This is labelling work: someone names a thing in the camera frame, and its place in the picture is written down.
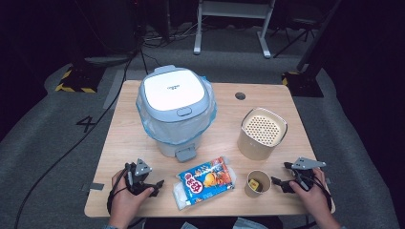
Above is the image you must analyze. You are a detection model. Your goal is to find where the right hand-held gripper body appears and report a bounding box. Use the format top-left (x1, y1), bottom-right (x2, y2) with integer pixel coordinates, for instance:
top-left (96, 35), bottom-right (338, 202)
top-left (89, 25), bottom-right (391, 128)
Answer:
top-left (284, 156), bottom-right (328, 191)

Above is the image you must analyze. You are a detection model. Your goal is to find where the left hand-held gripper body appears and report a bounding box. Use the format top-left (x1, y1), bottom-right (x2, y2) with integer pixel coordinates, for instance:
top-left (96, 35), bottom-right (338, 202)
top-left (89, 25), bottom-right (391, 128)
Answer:
top-left (123, 157), bottom-right (154, 196)

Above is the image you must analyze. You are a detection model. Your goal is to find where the person's right hand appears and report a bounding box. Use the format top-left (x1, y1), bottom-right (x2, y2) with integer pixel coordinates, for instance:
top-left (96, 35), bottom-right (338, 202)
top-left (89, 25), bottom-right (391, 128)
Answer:
top-left (288, 167), bottom-right (334, 220)

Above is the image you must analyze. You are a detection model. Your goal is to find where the person's left hand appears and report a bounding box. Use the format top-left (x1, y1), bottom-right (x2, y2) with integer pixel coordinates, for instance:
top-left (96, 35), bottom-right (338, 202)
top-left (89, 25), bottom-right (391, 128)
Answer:
top-left (109, 170), bottom-right (156, 223)

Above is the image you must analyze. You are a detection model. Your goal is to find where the brown paper cup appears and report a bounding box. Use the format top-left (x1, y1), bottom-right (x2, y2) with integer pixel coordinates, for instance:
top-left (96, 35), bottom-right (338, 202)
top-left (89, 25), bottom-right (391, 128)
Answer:
top-left (244, 170), bottom-right (272, 198)

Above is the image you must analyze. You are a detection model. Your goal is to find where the beige perforated cylinder container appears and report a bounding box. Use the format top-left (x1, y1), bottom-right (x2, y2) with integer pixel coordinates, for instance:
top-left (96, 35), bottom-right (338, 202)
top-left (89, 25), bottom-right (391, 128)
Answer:
top-left (236, 107), bottom-right (288, 161)

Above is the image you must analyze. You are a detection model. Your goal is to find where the blue snack packet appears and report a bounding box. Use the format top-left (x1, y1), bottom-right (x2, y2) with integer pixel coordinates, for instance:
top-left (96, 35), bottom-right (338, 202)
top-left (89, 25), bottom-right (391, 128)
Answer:
top-left (172, 156), bottom-right (238, 212)

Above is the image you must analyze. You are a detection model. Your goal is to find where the grey tape strip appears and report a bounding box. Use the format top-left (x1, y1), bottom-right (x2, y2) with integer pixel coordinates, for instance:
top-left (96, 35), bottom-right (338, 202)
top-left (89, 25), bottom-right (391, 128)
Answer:
top-left (80, 182), bottom-right (105, 193)

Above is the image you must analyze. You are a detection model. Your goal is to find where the black striped stand base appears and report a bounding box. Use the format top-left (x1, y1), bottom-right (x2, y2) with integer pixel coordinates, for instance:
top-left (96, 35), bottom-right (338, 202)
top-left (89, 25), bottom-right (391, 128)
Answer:
top-left (281, 70), bottom-right (325, 98)
top-left (54, 61), bottom-right (106, 94)

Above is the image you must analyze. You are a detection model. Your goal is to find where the black slanted stand pole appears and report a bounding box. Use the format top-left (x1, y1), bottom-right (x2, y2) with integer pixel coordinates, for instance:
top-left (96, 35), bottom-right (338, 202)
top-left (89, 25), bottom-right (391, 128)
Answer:
top-left (295, 0), bottom-right (344, 73)

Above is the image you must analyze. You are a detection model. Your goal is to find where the black folding stand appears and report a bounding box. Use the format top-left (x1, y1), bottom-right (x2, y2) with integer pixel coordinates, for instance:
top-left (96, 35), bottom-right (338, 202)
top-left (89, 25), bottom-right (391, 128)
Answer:
top-left (272, 10), bottom-right (321, 59)

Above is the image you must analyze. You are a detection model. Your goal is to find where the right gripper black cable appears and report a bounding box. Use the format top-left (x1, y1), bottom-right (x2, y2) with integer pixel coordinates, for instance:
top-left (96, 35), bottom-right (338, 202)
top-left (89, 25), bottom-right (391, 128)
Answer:
top-left (313, 176), bottom-right (334, 211)

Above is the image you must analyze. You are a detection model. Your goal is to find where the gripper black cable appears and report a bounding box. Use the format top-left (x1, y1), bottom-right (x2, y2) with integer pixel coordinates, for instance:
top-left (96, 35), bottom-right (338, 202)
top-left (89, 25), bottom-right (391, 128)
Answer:
top-left (106, 170), bottom-right (129, 216)
top-left (313, 176), bottom-right (334, 211)

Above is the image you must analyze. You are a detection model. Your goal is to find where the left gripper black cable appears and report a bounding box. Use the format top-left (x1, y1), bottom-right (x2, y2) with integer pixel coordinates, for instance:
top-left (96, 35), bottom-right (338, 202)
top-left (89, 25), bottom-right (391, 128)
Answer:
top-left (106, 170), bottom-right (129, 216)

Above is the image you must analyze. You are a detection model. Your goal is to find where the long black floor cable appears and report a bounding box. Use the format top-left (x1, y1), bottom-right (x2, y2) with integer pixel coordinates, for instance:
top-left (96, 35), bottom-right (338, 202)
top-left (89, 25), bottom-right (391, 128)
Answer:
top-left (12, 47), bottom-right (141, 229)

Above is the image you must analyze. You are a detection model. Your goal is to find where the tangle of floor cables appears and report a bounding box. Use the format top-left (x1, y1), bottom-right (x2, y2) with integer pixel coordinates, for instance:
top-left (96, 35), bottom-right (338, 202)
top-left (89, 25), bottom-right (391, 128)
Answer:
top-left (141, 18), bottom-right (200, 47)

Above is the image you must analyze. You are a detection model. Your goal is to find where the white metal desk frame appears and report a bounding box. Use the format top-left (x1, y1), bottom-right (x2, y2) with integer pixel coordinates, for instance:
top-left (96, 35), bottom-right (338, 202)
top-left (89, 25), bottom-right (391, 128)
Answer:
top-left (193, 0), bottom-right (277, 59)

